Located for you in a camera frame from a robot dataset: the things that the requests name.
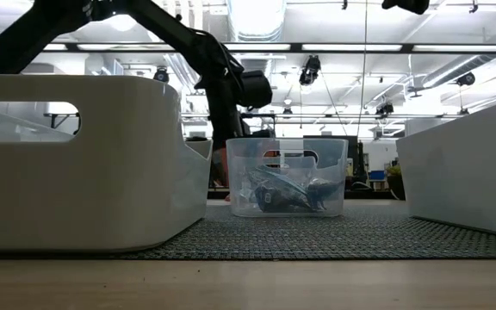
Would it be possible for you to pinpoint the linear pendant ceiling light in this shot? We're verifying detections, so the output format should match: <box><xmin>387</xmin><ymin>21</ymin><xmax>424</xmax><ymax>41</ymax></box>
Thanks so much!
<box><xmin>0</xmin><ymin>41</ymin><xmax>496</xmax><ymax>54</ymax></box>

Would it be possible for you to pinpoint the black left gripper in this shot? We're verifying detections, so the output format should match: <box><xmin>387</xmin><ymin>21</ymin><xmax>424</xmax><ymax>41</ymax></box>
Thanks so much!
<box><xmin>207</xmin><ymin>75</ymin><xmax>253</xmax><ymax>177</ymax></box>

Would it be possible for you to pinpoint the black background cabinet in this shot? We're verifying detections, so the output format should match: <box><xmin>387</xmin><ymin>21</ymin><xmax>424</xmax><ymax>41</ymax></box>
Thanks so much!
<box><xmin>302</xmin><ymin>134</ymin><xmax>363</xmax><ymax>190</ymax></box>

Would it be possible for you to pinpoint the black ceiling-hung device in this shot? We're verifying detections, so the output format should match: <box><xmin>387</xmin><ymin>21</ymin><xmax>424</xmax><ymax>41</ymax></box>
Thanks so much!
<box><xmin>375</xmin><ymin>101</ymin><xmax>395</xmax><ymax>119</ymax></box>
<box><xmin>455</xmin><ymin>71</ymin><xmax>477</xmax><ymax>88</ymax></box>
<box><xmin>298</xmin><ymin>54</ymin><xmax>323</xmax><ymax>87</ymax></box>
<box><xmin>152</xmin><ymin>67</ymin><xmax>171</xmax><ymax>84</ymax></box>

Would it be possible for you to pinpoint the white plastic bin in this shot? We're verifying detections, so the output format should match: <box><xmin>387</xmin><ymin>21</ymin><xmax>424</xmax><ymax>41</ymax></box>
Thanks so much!
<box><xmin>394</xmin><ymin>95</ymin><xmax>496</xmax><ymax>240</ymax></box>

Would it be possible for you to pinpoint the frosted translucent plastic bin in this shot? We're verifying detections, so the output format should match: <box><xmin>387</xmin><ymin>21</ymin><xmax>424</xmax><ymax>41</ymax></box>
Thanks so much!
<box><xmin>0</xmin><ymin>75</ymin><xmax>214</xmax><ymax>253</ymax></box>

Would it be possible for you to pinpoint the dark blue Chewy granola bar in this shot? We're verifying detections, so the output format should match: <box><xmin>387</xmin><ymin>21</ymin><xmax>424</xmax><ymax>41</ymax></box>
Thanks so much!
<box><xmin>254</xmin><ymin>179</ymin><xmax>314</xmax><ymax>213</ymax></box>
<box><xmin>306</xmin><ymin>176</ymin><xmax>343</xmax><ymax>211</ymax></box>

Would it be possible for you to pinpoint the clear plastic bin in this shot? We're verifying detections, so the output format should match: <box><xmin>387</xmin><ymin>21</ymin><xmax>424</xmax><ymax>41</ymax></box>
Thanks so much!
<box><xmin>225</xmin><ymin>137</ymin><xmax>350</xmax><ymax>219</ymax></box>

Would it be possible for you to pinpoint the dark woven placemat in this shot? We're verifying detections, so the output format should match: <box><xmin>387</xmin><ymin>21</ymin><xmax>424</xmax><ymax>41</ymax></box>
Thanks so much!
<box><xmin>0</xmin><ymin>200</ymin><xmax>496</xmax><ymax>262</ymax></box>

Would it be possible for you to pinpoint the silver ceiling air duct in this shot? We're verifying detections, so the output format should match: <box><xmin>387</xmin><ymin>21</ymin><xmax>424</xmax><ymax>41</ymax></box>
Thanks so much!
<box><xmin>226</xmin><ymin>0</ymin><xmax>290</xmax><ymax>72</ymax></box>

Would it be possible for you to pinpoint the light blue granola bar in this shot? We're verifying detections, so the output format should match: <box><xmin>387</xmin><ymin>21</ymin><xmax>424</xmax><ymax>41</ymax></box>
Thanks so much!
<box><xmin>245</xmin><ymin>164</ymin><xmax>318</xmax><ymax>203</ymax></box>

